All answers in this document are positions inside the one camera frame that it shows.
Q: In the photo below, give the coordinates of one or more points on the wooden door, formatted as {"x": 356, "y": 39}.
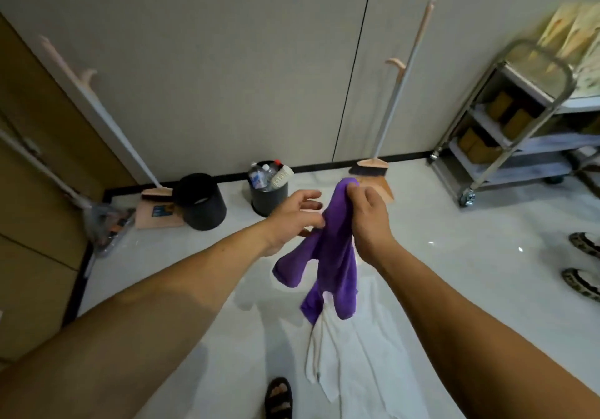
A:
{"x": 42, "y": 189}

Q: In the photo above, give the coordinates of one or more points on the white towel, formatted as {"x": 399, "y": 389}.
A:
{"x": 365, "y": 362}

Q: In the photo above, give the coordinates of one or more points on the black sandal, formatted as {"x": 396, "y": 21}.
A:
{"x": 278, "y": 400}

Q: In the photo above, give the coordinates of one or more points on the steel trolley cart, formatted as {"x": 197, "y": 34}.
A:
{"x": 497, "y": 151}

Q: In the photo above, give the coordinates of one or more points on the clear plastic bottle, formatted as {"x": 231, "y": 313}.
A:
{"x": 257, "y": 177}
{"x": 271, "y": 171}

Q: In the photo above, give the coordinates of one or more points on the person's left thumb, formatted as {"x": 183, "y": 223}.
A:
{"x": 313, "y": 221}

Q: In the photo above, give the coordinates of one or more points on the grey waste bin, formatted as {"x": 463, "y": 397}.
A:
{"x": 269, "y": 201}

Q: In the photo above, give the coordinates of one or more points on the person's left hand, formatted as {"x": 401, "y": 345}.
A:
{"x": 286, "y": 226}

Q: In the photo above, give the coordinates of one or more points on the person's right forearm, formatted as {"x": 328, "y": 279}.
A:
{"x": 468, "y": 334}

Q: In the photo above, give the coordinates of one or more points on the pink dustpan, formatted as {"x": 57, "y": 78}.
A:
{"x": 382, "y": 189}
{"x": 157, "y": 215}

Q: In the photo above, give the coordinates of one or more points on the purple cloth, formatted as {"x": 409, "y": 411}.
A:
{"x": 330, "y": 254}

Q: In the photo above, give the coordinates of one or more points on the printed paper bags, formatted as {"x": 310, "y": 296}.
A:
{"x": 574, "y": 43}

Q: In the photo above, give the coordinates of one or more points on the person's right thumb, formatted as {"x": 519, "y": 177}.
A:
{"x": 353, "y": 192}

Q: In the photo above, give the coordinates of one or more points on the person's right hand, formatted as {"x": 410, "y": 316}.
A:
{"x": 372, "y": 231}

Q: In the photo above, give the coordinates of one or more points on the grey mop with plastic wrap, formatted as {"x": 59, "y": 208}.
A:
{"x": 101, "y": 229}

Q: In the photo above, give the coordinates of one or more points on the brown cardboard box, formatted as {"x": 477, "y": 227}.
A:
{"x": 485, "y": 151}
{"x": 499, "y": 105}
{"x": 518, "y": 123}
{"x": 468, "y": 140}

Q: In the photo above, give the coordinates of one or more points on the stack of paper cups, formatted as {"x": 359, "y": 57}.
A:
{"x": 282, "y": 177}

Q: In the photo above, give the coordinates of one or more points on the person's left forearm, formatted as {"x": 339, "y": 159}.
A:
{"x": 140, "y": 329}

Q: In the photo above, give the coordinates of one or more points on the black waste bin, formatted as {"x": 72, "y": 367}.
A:
{"x": 201, "y": 203}

